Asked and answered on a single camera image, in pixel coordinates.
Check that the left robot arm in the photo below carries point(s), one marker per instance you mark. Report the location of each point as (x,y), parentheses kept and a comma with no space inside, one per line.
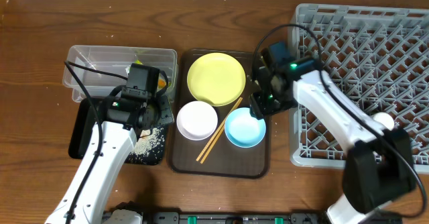
(120,118)

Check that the blue bowl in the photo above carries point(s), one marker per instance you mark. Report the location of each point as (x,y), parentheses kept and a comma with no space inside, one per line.
(243,130)

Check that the white pink rice bowl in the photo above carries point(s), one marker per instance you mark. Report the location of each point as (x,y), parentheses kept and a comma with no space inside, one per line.
(197,120)

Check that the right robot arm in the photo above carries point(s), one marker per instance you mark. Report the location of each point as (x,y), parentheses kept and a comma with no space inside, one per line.
(379,167)

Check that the grey dishwasher rack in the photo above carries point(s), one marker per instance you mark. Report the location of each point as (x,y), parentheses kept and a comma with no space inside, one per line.
(377,56)

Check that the clear plastic bin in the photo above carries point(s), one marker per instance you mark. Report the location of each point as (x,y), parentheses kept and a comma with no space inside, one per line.
(105,67)

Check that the black tray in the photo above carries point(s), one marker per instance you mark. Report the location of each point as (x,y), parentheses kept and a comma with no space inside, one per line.
(82,134)

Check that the yellow plate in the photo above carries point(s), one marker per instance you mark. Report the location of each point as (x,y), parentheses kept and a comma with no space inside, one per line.
(216,78)

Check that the small white cup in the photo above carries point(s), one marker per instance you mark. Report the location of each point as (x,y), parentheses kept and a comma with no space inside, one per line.
(385,119)

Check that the pile of rice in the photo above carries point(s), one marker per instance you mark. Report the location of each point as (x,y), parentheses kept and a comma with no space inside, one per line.
(148,141)

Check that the green snack wrapper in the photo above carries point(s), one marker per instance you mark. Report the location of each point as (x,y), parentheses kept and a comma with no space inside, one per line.
(161,80)

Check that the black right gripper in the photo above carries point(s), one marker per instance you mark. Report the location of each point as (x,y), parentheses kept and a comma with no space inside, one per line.
(261,109)

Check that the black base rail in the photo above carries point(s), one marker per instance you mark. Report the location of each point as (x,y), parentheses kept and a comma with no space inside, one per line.
(158,215)

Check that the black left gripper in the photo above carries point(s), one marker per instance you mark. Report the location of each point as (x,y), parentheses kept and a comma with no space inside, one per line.
(168,117)

